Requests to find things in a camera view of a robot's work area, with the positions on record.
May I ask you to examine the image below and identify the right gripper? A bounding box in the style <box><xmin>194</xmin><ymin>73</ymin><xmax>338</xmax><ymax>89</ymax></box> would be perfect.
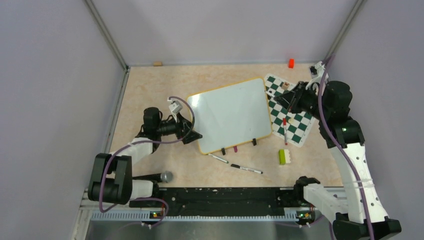
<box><xmin>275</xmin><ymin>80</ymin><xmax>330</xmax><ymax>121</ymax></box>

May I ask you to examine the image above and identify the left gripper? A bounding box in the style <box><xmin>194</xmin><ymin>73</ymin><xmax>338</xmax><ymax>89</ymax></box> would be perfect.
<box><xmin>156</xmin><ymin>112</ymin><xmax>202</xmax><ymax>144</ymax></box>

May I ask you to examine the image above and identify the yellow framed whiteboard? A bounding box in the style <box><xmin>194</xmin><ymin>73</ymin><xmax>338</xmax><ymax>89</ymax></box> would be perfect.
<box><xmin>186</xmin><ymin>77</ymin><xmax>273</xmax><ymax>155</ymax></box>

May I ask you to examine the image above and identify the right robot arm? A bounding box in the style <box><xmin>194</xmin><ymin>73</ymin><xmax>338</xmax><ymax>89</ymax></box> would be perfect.
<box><xmin>271</xmin><ymin>81</ymin><xmax>402</xmax><ymax>240</ymax></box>

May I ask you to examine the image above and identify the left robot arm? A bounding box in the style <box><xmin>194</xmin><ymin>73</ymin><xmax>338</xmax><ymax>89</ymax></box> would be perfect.
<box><xmin>87</xmin><ymin>107</ymin><xmax>203</xmax><ymax>207</ymax></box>

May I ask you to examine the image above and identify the wooden letter cube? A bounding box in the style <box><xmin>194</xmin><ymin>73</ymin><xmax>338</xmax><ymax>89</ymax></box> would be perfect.
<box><xmin>281</xmin><ymin>82</ymin><xmax>290</xmax><ymax>91</ymax></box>

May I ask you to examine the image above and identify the red capped marker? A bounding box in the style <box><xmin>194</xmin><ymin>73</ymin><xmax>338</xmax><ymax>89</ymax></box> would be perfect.
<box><xmin>283</xmin><ymin>118</ymin><xmax>288</xmax><ymax>146</ymax></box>

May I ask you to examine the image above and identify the green white chessboard mat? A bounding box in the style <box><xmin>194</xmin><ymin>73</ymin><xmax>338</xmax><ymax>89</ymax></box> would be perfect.
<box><xmin>264</xmin><ymin>73</ymin><xmax>325</xmax><ymax>148</ymax></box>

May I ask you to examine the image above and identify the green capped marker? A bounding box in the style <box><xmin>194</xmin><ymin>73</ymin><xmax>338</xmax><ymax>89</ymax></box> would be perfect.
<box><xmin>208</xmin><ymin>153</ymin><xmax>230</xmax><ymax>164</ymax></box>

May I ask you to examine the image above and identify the orange toy block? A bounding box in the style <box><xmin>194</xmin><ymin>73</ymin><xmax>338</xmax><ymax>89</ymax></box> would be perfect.
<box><xmin>287</xmin><ymin>58</ymin><xmax>295</xmax><ymax>69</ymax></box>

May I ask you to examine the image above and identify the black grey microphone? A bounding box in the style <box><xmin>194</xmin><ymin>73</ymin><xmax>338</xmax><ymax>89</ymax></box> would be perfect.
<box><xmin>132</xmin><ymin>171</ymin><xmax>174</xmax><ymax>184</ymax></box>

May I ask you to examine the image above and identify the green white toy brick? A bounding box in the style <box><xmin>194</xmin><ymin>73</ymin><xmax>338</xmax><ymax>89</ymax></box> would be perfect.
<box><xmin>278</xmin><ymin>149</ymin><xmax>291</xmax><ymax>166</ymax></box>

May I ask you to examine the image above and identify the black capped marker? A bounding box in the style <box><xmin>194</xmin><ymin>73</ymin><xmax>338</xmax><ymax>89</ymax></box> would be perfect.
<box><xmin>230</xmin><ymin>164</ymin><xmax>263</xmax><ymax>174</ymax></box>

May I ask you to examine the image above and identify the small wooden block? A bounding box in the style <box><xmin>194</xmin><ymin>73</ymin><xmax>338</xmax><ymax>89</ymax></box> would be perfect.
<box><xmin>152</xmin><ymin>61</ymin><xmax>163</xmax><ymax>67</ymax></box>

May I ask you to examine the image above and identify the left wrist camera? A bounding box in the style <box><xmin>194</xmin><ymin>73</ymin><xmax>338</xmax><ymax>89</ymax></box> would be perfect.
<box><xmin>168</xmin><ymin>100</ymin><xmax>183</xmax><ymax>115</ymax></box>

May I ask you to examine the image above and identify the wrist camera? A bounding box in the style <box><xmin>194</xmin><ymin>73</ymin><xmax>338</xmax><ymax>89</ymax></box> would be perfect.
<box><xmin>309</xmin><ymin>61</ymin><xmax>326</xmax><ymax>82</ymax></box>
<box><xmin>168</xmin><ymin>100</ymin><xmax>183</xmax><ymax>115</ymax></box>

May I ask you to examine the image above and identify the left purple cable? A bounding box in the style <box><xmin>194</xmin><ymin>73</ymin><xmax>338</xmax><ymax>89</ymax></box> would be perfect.
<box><xmin>98</xmin><ymin>96</ymin><xmax>196</xmax><ymax>229</ymax></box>

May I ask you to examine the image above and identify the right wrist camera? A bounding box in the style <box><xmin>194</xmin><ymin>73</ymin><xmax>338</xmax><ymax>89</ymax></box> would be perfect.
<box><xmin>309</xmin><ymin>61</ymin><xmax>326</xmax><ymax>82</ymax></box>

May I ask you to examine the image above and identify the whiteboard wire stand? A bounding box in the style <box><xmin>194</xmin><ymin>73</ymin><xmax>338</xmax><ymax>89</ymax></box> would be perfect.
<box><xmin>219</xmin><ymin>138</ymin><xmax>258</xmax><ymax>156</ymax></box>

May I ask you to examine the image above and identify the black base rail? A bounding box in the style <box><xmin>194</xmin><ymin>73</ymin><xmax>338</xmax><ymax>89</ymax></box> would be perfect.
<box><xmin>129</xmin><ymin>187</ymin><xmax>312</xmax><ymax>217</ymax></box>

